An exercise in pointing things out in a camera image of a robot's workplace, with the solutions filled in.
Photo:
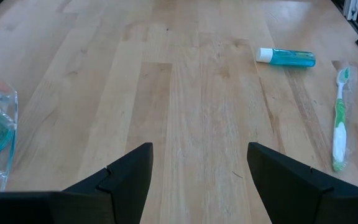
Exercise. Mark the green toothbrush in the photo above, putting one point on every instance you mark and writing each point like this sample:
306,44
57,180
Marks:
340,137

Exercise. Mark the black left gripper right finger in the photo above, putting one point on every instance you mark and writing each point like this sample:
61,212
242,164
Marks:
284,193

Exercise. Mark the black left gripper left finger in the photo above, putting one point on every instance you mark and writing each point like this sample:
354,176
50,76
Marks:
126,193

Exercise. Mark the silver aluminium bracket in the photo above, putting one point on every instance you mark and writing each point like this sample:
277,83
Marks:
352,9

